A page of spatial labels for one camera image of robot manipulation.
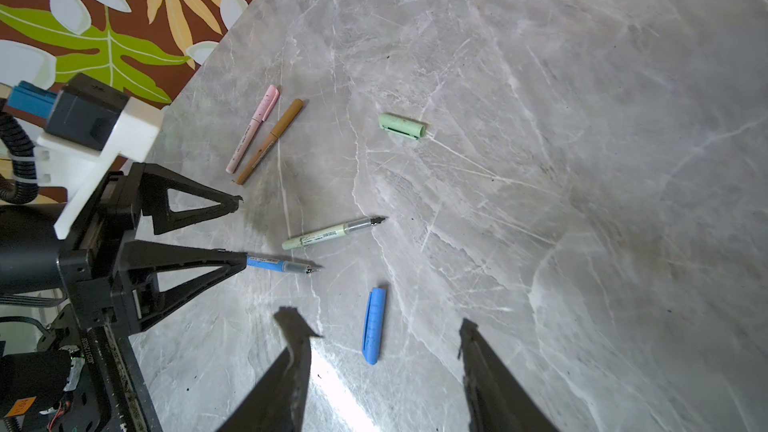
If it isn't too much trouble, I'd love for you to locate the green pen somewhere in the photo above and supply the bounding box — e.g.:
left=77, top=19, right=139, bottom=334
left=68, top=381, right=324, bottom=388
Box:
left=282, top=216, right=386, bottom=250

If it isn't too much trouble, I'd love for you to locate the brown pen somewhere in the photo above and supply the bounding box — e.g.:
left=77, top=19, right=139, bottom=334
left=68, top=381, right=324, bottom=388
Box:
left=235, top=99, right=304, bottom=185

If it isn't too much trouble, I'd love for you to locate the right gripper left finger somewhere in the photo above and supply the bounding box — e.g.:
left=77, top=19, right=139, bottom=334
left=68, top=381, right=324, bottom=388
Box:
left=220, top=307, right=317, bottom=432

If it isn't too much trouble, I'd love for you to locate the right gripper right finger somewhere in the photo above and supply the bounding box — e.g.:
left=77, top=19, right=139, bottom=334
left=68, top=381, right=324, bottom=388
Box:
left=459, top=318, right=558, bottom=431

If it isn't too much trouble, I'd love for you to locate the blue pen cap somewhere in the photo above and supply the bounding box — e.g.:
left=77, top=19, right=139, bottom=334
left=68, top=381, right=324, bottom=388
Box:
left=362, top=287, right=387, bottom=365

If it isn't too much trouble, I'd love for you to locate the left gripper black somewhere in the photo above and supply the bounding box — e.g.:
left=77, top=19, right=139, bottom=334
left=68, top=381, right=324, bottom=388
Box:
left=1, top=163, right=247, bottom=431

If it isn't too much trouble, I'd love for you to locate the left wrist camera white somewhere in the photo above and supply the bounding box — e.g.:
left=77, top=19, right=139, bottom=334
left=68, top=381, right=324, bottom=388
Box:
left=1, top=73, right=164, bottom=240

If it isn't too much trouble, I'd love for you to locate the blue pen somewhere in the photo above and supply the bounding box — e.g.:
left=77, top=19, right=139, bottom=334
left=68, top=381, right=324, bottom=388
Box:
left=246, top=255, right=321, bottom=275

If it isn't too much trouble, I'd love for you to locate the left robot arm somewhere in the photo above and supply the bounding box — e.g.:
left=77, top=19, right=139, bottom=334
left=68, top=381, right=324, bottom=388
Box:
left=1, top=115, right=246, bottom=431

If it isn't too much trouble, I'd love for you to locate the pink pen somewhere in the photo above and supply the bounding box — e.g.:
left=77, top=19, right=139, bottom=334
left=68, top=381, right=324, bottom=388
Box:
left=226, top=85, right=280, bottom=174

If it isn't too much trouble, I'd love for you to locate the green pen cap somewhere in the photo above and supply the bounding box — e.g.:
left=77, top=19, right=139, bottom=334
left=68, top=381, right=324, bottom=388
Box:
left=378, top=113, right=426, bottom=140

